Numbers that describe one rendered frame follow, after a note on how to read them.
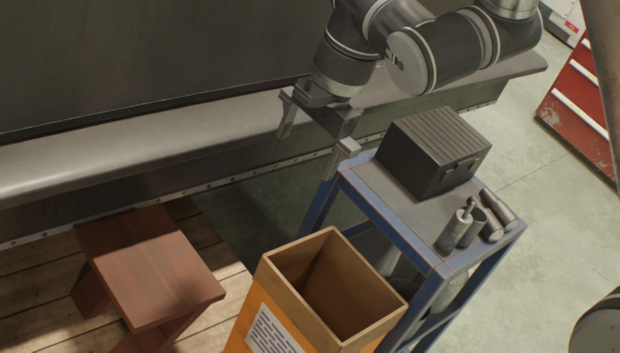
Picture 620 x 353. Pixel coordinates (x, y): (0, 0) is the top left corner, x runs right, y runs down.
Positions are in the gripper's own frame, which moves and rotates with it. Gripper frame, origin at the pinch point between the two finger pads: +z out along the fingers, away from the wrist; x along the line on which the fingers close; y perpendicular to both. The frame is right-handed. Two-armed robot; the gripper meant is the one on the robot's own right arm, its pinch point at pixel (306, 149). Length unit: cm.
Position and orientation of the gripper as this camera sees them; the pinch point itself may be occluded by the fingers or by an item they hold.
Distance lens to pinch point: 125.3
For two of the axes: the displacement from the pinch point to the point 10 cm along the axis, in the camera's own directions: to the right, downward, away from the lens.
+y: 6.5, -2.6, 7.1
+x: -6.8, -6.2, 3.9
